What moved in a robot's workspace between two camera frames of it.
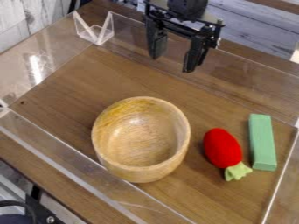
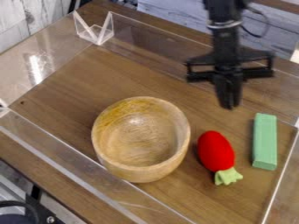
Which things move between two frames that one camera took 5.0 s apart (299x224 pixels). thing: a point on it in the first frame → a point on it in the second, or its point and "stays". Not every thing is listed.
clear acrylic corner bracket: x=95 y=33 stays
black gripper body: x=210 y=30 → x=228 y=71
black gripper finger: x=156 y=38 → x=228 y=93
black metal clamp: x=44 y=215 stays
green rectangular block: x=262 y=142 stays
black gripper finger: x=196 y=53 → x=238 y=89
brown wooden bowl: x=140 y=135 stays
